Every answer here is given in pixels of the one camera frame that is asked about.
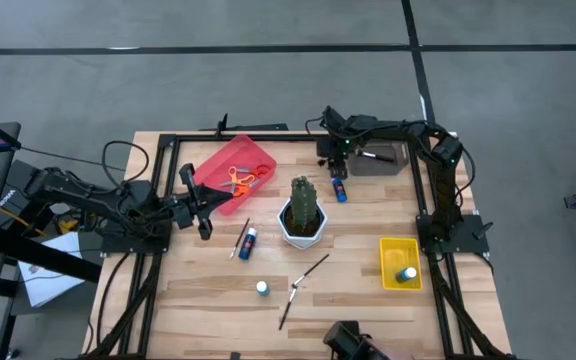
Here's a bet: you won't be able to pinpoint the medium blue paint bottle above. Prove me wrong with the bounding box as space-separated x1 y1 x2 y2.
331 176 349 204

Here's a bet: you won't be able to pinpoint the white hexagonal plant pot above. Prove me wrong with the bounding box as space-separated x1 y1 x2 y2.
276 197 329 251

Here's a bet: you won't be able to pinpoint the thin brush with pale end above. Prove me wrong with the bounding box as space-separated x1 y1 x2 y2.
228 217 251 260

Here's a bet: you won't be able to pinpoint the yellow cable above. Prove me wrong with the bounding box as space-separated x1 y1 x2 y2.
0 205 45 237

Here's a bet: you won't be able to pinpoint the red-handled scissors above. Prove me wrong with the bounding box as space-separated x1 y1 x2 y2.
245 162 273 190

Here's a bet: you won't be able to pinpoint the white paper sheet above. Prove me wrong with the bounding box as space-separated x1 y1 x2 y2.
16 230 88 309

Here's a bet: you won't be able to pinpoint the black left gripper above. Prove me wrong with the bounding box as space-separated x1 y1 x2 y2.
170 162 235 241

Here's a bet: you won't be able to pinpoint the thick black-handled paintbrush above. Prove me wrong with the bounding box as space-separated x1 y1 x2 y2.
277 285 300 332

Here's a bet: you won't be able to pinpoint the green cactus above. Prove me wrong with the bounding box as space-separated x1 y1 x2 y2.
289 174 319 229

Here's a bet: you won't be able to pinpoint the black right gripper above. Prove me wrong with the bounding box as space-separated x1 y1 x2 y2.
316 105 369 180

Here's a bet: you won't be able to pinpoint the black aluminium table frame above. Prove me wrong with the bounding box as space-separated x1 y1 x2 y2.
75 130 517 360

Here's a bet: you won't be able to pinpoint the black stand beam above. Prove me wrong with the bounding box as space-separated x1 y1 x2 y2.
0 227 103 284

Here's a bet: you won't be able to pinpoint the light blue paint bottle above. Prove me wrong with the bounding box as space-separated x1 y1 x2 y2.
394 265 419 285

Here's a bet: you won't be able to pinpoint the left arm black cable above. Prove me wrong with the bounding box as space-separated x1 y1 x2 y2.
100 140 151 187

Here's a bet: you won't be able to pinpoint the dark blue paint bottle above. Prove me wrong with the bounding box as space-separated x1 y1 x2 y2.
237 226 259 262

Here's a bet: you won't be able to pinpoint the thin black-handled paintbrush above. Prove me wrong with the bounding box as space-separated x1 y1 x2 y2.
291 253 331 290

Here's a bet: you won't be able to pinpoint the black handheld device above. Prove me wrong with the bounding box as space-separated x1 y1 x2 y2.
321 319 394 360

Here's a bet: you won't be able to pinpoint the yellow slotted plastic basket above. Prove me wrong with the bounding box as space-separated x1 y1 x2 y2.
378 236 425 292

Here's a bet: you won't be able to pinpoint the white-bristled black brush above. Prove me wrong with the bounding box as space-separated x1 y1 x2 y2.
359 150 398 164

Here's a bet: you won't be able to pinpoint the orange-handled scissors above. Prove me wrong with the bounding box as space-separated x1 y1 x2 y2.
217 165 264 202

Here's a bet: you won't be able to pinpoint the black equipment box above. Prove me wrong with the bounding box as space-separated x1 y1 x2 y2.
0 158 39 224

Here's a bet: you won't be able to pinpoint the pink-red translucent plastic bin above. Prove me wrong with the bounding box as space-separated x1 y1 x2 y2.
187 133 278 217

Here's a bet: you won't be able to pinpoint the black table bracket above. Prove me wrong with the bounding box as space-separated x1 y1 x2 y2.
199 112 290 134

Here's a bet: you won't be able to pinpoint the grey plastic bin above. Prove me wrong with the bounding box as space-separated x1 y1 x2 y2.
346 139 410 178

